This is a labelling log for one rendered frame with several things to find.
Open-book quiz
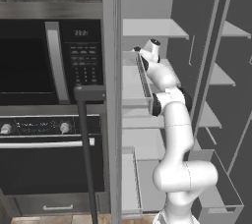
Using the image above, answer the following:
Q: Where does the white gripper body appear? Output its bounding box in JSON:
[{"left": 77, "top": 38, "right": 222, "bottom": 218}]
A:
[{"left": 132, "top": 45, "right": 143, "bottom": 60}]

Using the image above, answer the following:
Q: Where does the glass fridge shelf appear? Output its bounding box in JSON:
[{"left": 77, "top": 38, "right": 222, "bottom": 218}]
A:
[{"left": 122, "top": 18, "right": 190, "bottom": 41}]

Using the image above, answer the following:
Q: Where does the clear fridge drawer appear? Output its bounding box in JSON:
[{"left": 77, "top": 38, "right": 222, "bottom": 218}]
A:
[
  {"left": 121, "top": 146, "right": 145, "bottom": 216},
  {"left": 122, "top": 49, "right": 155, "bottom": 108}
]

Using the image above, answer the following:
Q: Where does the grey left fridge door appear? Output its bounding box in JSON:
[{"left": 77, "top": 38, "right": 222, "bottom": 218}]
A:
[{"left": 100, "top": 0, "right": 123, "bottom": 224}]

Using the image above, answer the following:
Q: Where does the grey fridge door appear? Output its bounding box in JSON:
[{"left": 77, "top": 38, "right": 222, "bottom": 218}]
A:
[
  {"left": 100, "top": 0, "right": 123, "bottom": 224},
  {"left": 166, "top": 0, "right": 252, "bottom": 209}
]

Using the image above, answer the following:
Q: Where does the grey right fridge door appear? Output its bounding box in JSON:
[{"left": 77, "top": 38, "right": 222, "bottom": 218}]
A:
[{"left": 166, "top": 0, "right": 252, "bottom": 209}]

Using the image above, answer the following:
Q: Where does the grey door shelf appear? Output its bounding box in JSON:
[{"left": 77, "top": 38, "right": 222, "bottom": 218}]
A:
[
  {"left": 197, "top": 100, "right": 223, "bottom": 130},
  {"left": 221, "top": 20, "right": 252, "bottom": 40},
  {"left": 208, "top": 63, "right": 237, "bottom": 87}
]

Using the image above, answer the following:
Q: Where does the dark drawer front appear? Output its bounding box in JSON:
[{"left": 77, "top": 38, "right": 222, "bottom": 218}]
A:
[{"left": 12, "top": 193, "right": 100, "bottom": 216}]

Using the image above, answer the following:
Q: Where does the silver oven knob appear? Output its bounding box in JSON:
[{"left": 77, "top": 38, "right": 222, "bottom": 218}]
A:
[
  {"left": 58, "top": 121, "right": 72, "bottom": 135},
  {"left": 0, "top": 122, "right": 14, "bottom": 136}
]

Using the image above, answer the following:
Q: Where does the black microwave oven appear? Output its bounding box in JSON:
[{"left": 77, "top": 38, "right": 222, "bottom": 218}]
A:
[{"left": 0, "top": 18, "right": 104, "bottom": 106}]

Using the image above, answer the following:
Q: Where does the silver microwave handle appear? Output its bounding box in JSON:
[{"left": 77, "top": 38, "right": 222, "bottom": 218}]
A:
[{"left": 44, "top": 21, "right": 72, "bottom": 105}]

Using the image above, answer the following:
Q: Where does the dark fridge door handle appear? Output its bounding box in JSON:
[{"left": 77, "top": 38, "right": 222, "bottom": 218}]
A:
[{"left": 73, "top": 84, "right": 107, "bottom": 224}]

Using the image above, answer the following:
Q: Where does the silver oven handle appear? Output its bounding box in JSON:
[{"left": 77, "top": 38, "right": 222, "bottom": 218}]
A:
[{"left": 0, "top": 137, "right": 96, "bottom": 150}]

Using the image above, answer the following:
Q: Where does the silver drawer handle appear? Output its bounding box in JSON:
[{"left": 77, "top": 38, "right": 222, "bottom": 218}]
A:
[{"left": 42, "top": 203, "right": 75, "bottom": 211}]

